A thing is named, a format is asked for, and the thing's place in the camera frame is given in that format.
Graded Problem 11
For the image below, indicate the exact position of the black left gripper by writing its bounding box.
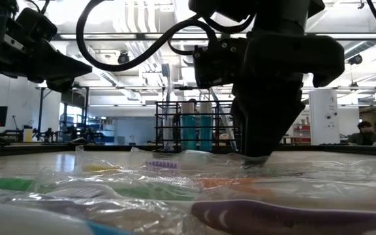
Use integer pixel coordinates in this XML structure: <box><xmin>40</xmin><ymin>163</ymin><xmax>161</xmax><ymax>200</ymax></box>
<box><xmin>0</xmin><ymin>19</ymin><xmax>93</xmax><ymax>93</ymax></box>

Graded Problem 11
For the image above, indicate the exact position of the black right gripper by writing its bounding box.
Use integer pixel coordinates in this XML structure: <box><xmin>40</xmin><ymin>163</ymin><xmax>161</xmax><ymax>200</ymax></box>
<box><xmin>231</xmin><ymin>32</ymin><xmax>345</xmax><ymax>158</ymax></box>

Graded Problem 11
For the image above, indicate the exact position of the teal mouthwash bottle white cap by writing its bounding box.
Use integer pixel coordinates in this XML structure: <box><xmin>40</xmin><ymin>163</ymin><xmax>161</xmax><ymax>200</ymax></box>
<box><xmin>180</xmin><ymin>102</ymin><xmax>197</xmax><ymax>152</ymax></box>
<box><xmin>198</xmin><ymin>102</ymin><xmax>215</xmax><ymax>152</ymax></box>

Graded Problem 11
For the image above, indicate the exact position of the orange toothbrush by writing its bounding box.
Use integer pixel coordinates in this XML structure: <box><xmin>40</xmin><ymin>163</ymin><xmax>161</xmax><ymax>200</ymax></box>
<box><xmin>192</xmin><ymin>176</ymin><xmax>376</xmax><ymax>212</ymax></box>

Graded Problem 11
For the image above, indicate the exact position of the purple-bristled toothbrush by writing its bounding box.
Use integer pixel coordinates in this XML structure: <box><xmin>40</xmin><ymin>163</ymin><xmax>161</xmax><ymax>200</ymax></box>
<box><xmin>130</xmin><ymin>146</ymin><xmax>209</xmax><ymax>171</ymax></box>

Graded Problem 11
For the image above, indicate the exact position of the red storage shelf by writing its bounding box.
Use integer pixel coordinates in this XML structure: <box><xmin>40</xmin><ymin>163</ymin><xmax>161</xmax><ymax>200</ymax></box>
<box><xmin>290</xmin><ymin>123</ymin><xmax>311</xmax><ymax>145</ymax></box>

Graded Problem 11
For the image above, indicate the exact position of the black ceiling spotlight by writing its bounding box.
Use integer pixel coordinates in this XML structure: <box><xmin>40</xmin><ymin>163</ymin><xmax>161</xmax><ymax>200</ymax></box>
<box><xmin>347</xmin><ymin>53</ymin><xmax>364</xmax><ymax>66</ymax></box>
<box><xmin>117</xmin><ymin>51</ymin><xmax>131</xmax><ymax>67</ymax></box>

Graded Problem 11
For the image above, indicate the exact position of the pale yellow container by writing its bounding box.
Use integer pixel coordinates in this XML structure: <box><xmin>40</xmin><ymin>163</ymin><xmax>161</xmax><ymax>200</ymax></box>
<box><xmin>22</xmin><ymin>127</ymin><xmax>34</xmax><ymax>143</ymax></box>

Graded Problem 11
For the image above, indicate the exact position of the white pillar with security cameras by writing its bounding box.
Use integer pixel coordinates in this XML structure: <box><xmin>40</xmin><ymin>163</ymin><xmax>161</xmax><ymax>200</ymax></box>
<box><xmin>308</xmin><ymin>87</ymin><xmax>341</xmax><ymax>146</ymax></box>

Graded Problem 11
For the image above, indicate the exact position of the yellow toothbrush in wrapper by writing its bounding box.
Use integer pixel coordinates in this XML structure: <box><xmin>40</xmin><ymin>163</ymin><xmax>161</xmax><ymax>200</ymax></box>
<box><xmin>74</xmin><ymin>144</ymin><xmax>134</xmax><ymax>174</ymax></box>

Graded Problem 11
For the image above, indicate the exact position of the white blue toothbrush in wrapper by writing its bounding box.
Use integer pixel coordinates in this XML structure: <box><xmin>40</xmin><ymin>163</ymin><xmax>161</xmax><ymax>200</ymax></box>
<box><xmin>0</xmin><ymin>200</ymin><xmax>134</xmax><ymax>235</ymax></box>

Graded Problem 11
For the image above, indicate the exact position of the black frame crossbar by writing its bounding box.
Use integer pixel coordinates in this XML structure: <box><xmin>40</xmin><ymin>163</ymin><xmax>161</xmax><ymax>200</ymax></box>
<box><xmin>51</xmin><ymin>31</ymin><xmax>376</xmax><ymax>41</ymax></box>

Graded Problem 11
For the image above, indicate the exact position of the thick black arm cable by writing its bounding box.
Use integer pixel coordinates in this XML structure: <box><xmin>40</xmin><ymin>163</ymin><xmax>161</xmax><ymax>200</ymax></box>
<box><xmin>76</xmin><ymin>0</ymin><xmax>220</xmax><ymax>73</ymax></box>

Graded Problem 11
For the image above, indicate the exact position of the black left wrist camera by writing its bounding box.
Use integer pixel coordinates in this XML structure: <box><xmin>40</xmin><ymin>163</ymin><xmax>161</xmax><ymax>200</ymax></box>
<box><xmin>14</xmin><ymin>7</ymin><xmax>59</xmax><ymax>44</ymax></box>

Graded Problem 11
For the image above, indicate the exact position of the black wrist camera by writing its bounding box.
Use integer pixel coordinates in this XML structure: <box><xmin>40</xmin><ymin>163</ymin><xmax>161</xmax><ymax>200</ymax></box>
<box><xmin>192</xmin><ymin>37</ymin><xmax>251</xmax><ymax>89</ymax></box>
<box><xmin>14</xmin><ymin>7</ymin><xmax>59</xmax><ymax>44</ymax></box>

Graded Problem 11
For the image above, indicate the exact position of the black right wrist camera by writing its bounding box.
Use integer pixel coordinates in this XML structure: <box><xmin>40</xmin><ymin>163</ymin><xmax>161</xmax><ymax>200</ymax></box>
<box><xmin>192</xmin><ymin>37</ymin><xmax>251</xmax><ymax>89</ymax></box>

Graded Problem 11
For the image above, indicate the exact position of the black table frame rim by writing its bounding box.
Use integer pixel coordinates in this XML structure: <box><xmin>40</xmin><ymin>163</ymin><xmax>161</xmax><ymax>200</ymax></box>
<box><xmin>0</xmin><ymin>144</ymin><xmax>376</xmax><ymax>157</ymax></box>

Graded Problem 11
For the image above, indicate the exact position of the black wire rack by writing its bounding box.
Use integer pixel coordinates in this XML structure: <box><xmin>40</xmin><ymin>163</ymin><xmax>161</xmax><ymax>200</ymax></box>
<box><xmin>155</xmin><ymin>100</ymin><xmax>242</xmax><ymax>153</ymax></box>

